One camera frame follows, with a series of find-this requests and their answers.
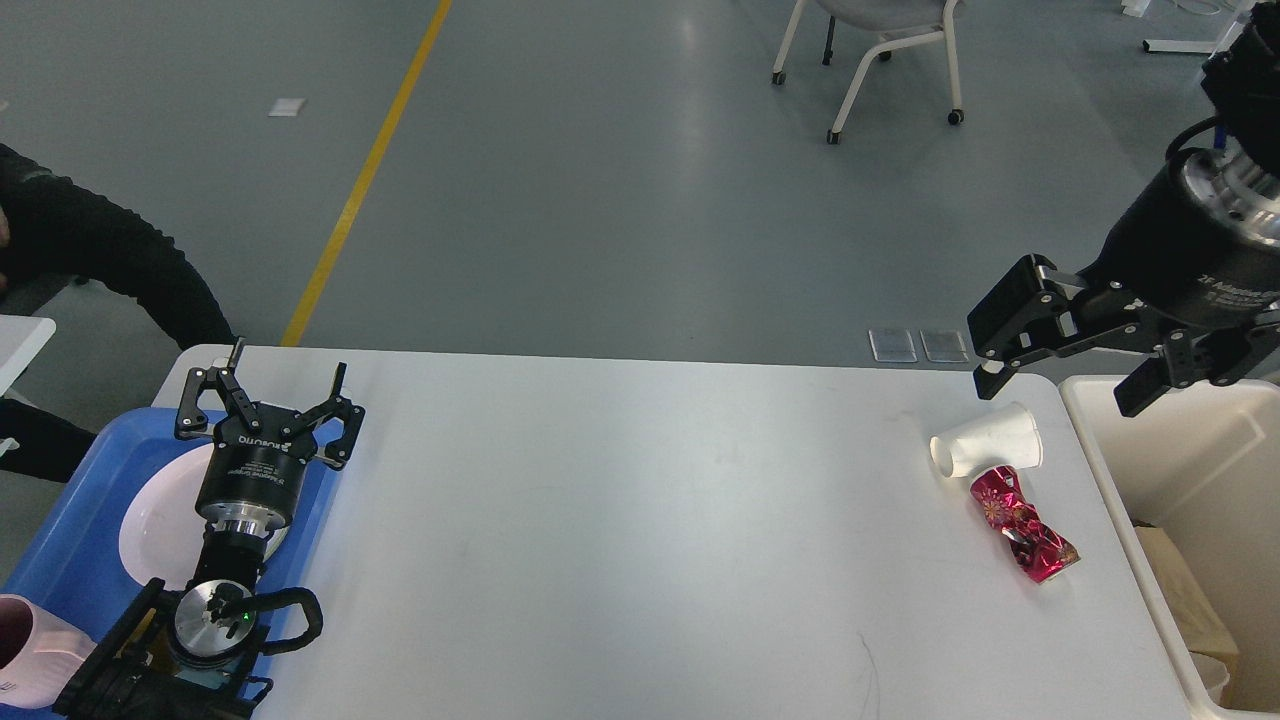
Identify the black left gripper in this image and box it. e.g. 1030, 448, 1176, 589
175, 338, 367, 536

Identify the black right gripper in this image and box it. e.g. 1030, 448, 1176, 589
966, 150, 1279, 418

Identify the pink plate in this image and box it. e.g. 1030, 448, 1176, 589
116, 439, 291, 589

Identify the crushed red can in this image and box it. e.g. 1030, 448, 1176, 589
970, 465, 1080, 584

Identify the white paper cup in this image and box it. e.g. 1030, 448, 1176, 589
1189, 652, 1231, 705
929, 402, 1044, 478

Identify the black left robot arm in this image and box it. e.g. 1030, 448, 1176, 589
52, 340, 365, 719

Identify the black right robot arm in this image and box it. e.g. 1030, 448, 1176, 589
966, 1, 1279, 416

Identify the beige plastic bin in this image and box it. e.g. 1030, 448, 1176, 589
1060, 375, 1279, 719

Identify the white paper cup lying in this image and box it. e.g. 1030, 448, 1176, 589
929, 402, 1044, 478

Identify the metal floor plate right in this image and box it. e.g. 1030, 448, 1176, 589
919, 331, 972, 364

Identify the metal floor plate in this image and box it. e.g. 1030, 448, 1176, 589
868, 328, 919, 364
919, 331, 972, 364

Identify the blue plastic tray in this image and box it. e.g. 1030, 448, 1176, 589
4, 409, 337, 719

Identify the metal floor plate left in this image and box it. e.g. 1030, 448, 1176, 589
868, 328, 919, 364

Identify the white side table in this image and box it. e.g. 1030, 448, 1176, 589
0, 314, 56, 395

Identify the seated person in black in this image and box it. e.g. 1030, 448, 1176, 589
1, 143, 236, 483

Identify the white floor stand base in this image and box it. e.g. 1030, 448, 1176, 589
1117, 1, 1251, 56

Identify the pink mug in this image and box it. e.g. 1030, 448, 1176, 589
1, 594, 97, 708

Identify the white rolling chair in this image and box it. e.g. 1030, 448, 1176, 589
813, 1, 966, 145

